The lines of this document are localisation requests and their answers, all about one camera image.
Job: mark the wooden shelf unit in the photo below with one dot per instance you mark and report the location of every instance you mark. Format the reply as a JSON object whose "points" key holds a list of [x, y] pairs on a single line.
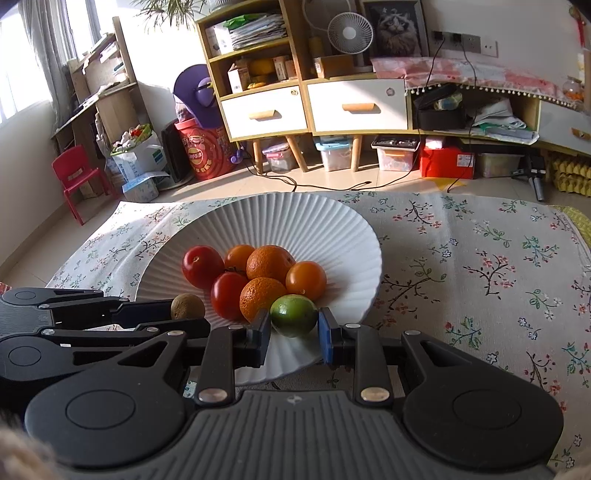
{"points": [[106, 92]]}

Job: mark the red patterned bucket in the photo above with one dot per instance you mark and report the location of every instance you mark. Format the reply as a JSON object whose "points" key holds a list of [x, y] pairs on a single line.
{"points": [[203, 152]]}

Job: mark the oblong orange tomato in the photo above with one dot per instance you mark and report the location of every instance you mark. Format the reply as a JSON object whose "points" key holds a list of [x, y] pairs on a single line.
{"points": [[305, 279]]}

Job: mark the green jujube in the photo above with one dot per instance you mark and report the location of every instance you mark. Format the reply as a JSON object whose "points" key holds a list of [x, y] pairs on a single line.
{"points": [[294, 315]]}

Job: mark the stack of egg cartons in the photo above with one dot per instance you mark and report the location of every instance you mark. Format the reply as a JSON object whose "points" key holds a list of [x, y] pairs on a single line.
{"points": [[572, 177]]}

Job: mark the yellow woven mat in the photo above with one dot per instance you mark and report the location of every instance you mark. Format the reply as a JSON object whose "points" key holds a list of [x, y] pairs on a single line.
{"points": [[577, 221]]}

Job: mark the white cabinet drawer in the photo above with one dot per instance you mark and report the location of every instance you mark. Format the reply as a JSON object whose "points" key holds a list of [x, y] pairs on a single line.
{"points": [[358, 106], [263, 113]]}

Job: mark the translucent storage box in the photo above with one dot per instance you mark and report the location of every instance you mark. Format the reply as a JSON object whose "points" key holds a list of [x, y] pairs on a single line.
{"points": [[498, 165]]}

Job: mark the red plastic chair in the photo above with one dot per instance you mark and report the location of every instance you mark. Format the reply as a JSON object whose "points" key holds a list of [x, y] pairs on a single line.
{"points": [[76, 173]]}

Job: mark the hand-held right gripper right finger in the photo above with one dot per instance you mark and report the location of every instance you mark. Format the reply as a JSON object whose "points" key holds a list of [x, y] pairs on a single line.
{"points": [[325, 337]]}

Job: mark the stack of paper files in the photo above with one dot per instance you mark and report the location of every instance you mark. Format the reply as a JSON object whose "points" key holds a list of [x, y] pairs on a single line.
{"points": [[256, 30]]}

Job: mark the small orange tomato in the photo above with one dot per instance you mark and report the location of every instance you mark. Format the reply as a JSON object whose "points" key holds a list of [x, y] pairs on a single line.
{"points": [[238, 257]]}

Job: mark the beige fuzzy clothing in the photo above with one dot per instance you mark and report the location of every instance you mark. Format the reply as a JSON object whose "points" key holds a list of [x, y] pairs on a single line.
{"points": [[18, 452]]}

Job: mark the clear storage box dark lid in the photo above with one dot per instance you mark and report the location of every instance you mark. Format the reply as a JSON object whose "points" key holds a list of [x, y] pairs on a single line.
{"points": [[395, 154]]}

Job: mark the black bag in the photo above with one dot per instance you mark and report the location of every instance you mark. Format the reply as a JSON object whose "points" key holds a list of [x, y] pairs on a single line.
{"points": [[438, 115]]}

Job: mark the wooden cabinet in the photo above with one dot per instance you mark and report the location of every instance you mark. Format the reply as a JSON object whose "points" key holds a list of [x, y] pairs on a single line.
{"points": [[300, 69]]}

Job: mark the white ribbed plate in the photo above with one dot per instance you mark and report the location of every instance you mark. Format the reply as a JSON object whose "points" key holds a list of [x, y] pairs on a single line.
{"points": [[277, 217]]}

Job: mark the pink fringed cloth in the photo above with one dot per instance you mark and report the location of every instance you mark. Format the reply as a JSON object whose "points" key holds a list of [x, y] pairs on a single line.
{"points": [[485, 76]]}

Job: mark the floral tablecloth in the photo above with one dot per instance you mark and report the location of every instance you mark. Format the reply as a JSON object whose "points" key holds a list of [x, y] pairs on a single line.
{"points": [[461, 277]]}

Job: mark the purple plush toy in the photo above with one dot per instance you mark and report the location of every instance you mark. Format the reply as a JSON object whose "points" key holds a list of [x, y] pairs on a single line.
{"points": [[196, 94]]}

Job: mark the grey curtain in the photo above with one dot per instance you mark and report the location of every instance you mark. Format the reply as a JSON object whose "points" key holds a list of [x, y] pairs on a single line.
{"points": [[48, 60]]}

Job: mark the wall power outlet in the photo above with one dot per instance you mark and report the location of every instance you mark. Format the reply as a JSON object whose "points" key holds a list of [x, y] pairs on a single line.
{"points": [[471, 42], [445, 38]]}

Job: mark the orange tangerine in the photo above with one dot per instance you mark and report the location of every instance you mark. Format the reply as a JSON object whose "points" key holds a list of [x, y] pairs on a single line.
{"points": [[270, 262], [261, 297]]}

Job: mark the clear storage box blue lid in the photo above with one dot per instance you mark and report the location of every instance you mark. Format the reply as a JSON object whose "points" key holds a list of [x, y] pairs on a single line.
{"points": [[334, 154]]}

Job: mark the brown cardboard box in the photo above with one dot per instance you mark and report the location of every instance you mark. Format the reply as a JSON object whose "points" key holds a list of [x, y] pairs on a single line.
{"points": [[334, 67]]}

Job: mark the red cardboard box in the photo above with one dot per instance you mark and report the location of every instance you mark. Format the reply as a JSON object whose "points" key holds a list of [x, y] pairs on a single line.
{"points": [[445, 161]]}

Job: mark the white bag of clutter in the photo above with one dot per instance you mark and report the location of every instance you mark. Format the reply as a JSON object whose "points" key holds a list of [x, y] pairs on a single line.
{"points": [[138, 157]]}

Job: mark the white desk fan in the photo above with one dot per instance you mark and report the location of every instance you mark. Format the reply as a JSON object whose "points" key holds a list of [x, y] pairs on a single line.
{"points": [[351, 33]]}

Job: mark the pile of papers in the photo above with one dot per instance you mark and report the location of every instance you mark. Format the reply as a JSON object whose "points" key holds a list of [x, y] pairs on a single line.
{"points": [[501, 122]]}

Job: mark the red tomato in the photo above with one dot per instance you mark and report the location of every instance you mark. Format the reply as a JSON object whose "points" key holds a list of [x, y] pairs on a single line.
{"points": [[228, 295], [202, 265]]}

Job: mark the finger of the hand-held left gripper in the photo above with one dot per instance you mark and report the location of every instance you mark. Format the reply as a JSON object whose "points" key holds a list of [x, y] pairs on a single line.
{"points": [[180, 326], [138, 309]]}

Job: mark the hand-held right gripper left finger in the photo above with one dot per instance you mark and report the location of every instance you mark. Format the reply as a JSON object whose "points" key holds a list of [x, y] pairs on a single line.
{"points": [[264, 339]]}

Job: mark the low white cabinet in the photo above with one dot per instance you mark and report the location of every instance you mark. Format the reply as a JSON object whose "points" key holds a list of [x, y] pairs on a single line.
{"points": [[558, 122]]}

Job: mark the blue tissue box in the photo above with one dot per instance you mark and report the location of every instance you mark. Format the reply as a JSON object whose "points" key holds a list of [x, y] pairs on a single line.
{"points": [[143, 187]]}

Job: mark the framed cat picture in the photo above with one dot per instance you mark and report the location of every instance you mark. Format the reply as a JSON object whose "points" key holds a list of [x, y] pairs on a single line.
{"points": [[397, 27]]}

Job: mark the green potted plant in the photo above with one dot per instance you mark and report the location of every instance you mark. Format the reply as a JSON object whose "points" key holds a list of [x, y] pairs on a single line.
{"points": [[171, 8]]}

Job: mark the glass jar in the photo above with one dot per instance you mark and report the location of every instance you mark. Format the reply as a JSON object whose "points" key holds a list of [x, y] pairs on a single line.
{"points": [[572, 90]]}

